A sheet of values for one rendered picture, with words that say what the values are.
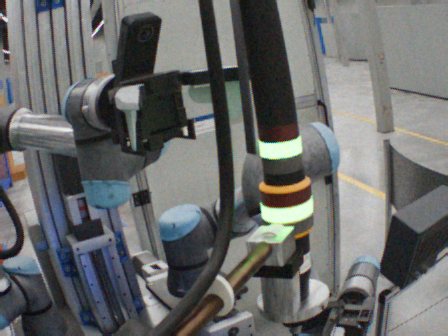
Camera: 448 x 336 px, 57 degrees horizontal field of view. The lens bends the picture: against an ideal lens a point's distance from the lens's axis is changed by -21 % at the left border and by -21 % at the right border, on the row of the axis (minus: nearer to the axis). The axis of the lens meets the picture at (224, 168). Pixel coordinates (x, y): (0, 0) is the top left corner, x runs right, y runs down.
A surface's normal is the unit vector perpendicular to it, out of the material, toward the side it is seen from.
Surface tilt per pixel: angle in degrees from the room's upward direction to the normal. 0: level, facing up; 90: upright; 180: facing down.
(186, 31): 90
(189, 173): 90
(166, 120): 90
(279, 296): 90
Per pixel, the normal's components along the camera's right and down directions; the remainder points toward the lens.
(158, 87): 0.62, 0.12
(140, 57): 0.60, 0.55
